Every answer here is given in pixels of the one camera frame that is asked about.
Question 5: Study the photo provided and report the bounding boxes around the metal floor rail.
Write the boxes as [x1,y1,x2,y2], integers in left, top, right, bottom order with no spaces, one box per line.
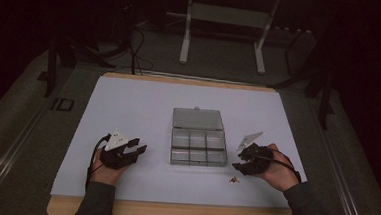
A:
[300,94,377,215]
[0,97,53,215]

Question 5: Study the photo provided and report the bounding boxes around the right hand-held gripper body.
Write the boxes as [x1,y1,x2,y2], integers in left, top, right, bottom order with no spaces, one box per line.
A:
[233,129,275,178]

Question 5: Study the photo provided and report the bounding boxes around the white metal desk frame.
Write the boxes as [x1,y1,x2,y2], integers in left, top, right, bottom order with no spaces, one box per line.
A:
[163,0,281,77]

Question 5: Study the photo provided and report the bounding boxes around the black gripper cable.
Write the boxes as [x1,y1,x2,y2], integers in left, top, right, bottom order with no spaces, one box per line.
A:
[84,132,113,194]
[253,147,305,184]

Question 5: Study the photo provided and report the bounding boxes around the black tripod stand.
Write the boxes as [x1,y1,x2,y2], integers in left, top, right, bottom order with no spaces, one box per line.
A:
[43,33,120,103]
[264,26,340,131]

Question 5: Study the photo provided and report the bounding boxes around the black floor cables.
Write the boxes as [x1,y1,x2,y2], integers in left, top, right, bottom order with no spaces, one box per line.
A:
[125,26,157,77]

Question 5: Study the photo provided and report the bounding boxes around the person's right hand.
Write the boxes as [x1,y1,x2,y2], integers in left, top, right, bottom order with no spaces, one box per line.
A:
[254,142,303,194]

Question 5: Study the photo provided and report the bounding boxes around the person's left hand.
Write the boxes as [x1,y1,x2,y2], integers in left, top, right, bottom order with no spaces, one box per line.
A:
[89,147,131,188]

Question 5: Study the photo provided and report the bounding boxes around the white table mat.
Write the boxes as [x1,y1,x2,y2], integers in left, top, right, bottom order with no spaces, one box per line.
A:
[50,72,314,213]

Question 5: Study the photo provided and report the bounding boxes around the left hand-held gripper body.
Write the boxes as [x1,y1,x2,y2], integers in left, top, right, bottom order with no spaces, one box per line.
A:
[98,126,139,171]

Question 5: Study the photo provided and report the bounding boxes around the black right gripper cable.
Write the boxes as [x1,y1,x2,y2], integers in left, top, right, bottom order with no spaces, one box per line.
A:
[253,147,305,184]

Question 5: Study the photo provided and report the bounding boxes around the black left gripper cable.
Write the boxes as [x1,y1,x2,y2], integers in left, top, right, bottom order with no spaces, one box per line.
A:
[84,132,113,194]

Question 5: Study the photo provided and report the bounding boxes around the clear plastic compartment box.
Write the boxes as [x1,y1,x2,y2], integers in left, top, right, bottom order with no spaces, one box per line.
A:
[168,104,232,169]

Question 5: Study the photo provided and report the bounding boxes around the silver metal bar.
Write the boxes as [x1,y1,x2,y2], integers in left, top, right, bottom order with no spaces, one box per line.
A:
[135,68,265,88]

